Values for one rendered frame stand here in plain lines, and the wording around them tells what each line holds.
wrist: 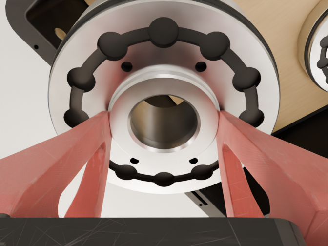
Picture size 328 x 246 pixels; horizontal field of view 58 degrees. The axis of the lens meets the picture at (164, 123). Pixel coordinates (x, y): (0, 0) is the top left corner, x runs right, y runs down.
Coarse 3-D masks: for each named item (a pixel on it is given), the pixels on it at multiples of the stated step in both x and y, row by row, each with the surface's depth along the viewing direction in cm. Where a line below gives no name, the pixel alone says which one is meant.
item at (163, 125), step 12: (144, 108) 16; (156, 108) 16; (168, 108) 16; (180, 108) 16; (192, 108) 14; (132, 120) 13; (144, 120) 15; (156, 120) 15; (168, 120) 15; (180, 120) 15; (192, 120) 14; (144, 132) 14; (156, 132) 15; (168, 132) 15; (180, 132) 14
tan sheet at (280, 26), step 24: (240, 0) 28; (264, 0) 28; (288, 0) 28; (312, 0) 27; (264, 24) 29; (288, 24) 29; (288, 48) 30; (288, 72) 31; (288, 96) 33; (312, 96) 33; (288, 120) 35
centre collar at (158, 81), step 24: (144, 72) 12; (168, 72) 11; (120, 96) 12; (144, 96) 12; (192, 96) 12; (120, 120) 12; (216, 120) 12; (120, 144) 13; (144, 144) 13; (168, 144) 14; (192, 144) 13
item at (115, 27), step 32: (128, 0) 10; (160, 0) 10; (192, 0) 10; (96, 32) 11; (128, 32) 11; (160, 32) 11; (192, 32) 11; (224, 32) 11; (64, 64) 12; (96, 64) 12; (128, 64) 12; (160, 64) 12; (192, 64) 12; (224, 64) 12; (256, 64) 12; (64, 96) 12; (96, 96) 12; (224, 96) 12; (256, 96) 13; (64, 128) 13; (128, 160) 15; (192, 160) 15; (160, 192) 16
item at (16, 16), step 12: (12, 0) 20; (24, 0) 20; (36, 0) 20; (12, 12) 20; (24, 12) 20; (12, 24) 21; (24, 24) 20; (36, 24) 21; (24, 36) 21; (36, 36) 21; (48, 36) 21; (36, 48) 22; (48, 48) 21; (48, 60) 22; (192, 192) 29; (204, 192) 29; (204, 204) 29; (216, 204) 30; (216, 216) 30; (264, 216) 29
